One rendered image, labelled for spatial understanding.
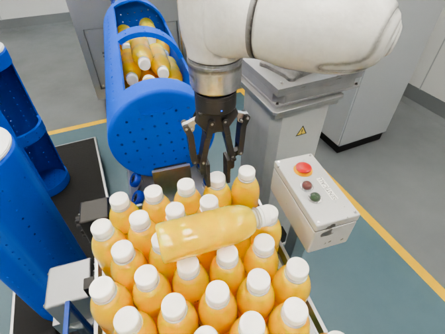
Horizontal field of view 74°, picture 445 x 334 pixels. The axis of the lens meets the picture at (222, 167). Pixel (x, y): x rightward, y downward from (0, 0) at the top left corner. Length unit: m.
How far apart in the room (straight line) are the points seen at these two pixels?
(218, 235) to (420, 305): 1.59
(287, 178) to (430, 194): 1.95
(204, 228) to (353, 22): 0.35
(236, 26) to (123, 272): 0.45
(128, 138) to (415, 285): 1.71
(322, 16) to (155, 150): 0.57
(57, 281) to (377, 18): 0.85
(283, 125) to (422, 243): 1.35
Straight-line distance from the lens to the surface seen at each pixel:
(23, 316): 1.77
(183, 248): 0.50
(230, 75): 0.48
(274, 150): 1.24
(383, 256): 2.05
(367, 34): 0.39
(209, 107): 0.51
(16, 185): 1.08
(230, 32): 0.42
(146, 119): 0.76
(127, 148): 0.81
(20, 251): 1.22
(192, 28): 0.45
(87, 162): 2.32
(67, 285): 0.88
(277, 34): 0.40
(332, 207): 0.65
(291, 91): 1.11
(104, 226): 0.62
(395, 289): 1.96
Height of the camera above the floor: 1.58
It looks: 43 degrees down
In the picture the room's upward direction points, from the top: straight up
